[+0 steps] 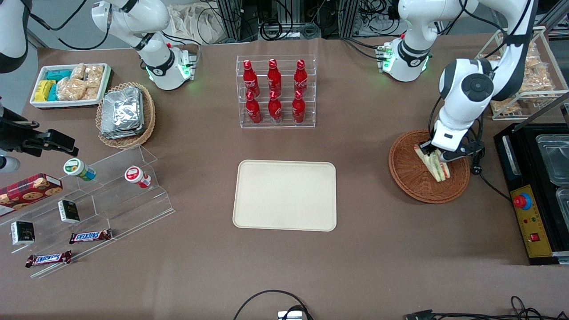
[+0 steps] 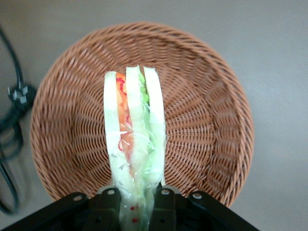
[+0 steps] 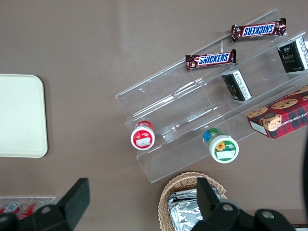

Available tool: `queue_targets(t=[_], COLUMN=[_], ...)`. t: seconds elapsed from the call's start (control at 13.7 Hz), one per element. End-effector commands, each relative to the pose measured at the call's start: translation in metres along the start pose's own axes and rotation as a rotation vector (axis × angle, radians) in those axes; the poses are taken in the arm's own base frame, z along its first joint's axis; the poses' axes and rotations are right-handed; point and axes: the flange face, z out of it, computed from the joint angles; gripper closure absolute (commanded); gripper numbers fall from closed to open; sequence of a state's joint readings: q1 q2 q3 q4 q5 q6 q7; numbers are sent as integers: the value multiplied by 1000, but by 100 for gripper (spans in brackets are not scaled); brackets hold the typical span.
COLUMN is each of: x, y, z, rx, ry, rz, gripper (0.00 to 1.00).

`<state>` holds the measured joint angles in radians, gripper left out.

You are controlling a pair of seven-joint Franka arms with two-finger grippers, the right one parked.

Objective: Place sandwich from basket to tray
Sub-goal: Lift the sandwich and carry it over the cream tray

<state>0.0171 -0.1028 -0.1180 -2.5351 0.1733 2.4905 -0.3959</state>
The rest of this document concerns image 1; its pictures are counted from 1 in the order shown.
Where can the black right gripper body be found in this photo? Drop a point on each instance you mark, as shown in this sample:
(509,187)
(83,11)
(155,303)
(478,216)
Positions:
(17,137)

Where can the triangle sandwich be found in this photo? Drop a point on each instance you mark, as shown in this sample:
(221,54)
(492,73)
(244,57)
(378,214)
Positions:
(433,166)

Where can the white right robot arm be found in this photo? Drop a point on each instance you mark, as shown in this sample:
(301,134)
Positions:
(133,18)

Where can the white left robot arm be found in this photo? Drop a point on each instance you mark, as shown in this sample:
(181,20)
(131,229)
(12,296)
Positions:
(471,84)

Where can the brown wicker basket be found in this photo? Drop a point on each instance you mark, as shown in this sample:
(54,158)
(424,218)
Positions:
(409,178)

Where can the light wicker basket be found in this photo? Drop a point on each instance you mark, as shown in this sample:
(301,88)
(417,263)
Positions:
(149,115)

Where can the cream plastic tray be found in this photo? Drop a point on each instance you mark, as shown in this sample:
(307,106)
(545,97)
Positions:
(275,195)

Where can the green lid snack cup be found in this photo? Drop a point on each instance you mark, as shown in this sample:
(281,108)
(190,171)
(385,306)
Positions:
(78,168)

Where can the white rectangular snack bin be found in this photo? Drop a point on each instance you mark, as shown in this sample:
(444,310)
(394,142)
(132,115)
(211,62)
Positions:
(66,104)

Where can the red tartan cookie box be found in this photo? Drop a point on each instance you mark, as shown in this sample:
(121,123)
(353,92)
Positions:
(29,191)

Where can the teal snack pack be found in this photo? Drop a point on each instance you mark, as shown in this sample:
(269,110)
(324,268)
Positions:
(53,92)
(58,74)

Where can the yellow snack pack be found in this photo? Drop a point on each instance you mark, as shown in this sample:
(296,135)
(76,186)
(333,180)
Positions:
(43,90)

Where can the clear bag of crackers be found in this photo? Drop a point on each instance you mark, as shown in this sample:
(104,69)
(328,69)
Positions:
(94,75)
(78,71)
(71,89)
(92,93)

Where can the foil wrapped pack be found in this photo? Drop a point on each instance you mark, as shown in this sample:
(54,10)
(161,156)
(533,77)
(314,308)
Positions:
(124,134)
(122,109)

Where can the small black snack box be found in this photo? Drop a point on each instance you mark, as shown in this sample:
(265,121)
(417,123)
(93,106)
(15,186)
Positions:
(69,211)
(22,233)

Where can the black sealing machine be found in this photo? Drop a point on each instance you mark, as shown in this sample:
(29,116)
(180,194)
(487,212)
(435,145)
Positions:
(524,151)

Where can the red lid snack cup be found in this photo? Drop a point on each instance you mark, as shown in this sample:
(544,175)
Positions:
(135,174)

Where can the red emergency stop button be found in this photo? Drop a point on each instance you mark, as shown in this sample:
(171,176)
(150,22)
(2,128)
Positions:
(522,201)

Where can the clear acrylic tiered shelf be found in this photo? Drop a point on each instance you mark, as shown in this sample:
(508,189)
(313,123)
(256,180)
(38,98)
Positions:
(124,209)

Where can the brown Snickers bar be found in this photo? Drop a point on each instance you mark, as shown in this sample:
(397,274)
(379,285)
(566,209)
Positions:
(48,258)
(90,236)

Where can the clear plastic container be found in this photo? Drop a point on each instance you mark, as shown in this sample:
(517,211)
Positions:
(563,206)
(553,158)

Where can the bagged tan snacks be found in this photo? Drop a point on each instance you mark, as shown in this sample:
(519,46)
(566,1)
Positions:
(540,75)

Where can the red cola bottle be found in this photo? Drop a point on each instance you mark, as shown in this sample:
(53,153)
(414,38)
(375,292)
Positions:
(253,111)
(300,78)
(250,79)
(275,110)
(298,110)
(274,78)

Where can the clear acrylic bottle rack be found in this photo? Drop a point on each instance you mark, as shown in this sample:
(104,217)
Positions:
(262,125)

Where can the beige cloth bag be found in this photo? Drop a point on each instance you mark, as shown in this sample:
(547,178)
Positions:
(195,22)

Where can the small grey device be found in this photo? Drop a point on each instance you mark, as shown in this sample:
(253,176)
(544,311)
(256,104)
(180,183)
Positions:
(291,315)

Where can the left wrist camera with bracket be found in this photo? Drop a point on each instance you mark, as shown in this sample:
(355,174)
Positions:
(466,153)

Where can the aluminium frame post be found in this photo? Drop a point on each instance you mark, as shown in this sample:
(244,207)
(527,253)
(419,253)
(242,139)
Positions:
(235,18)
(349,18)

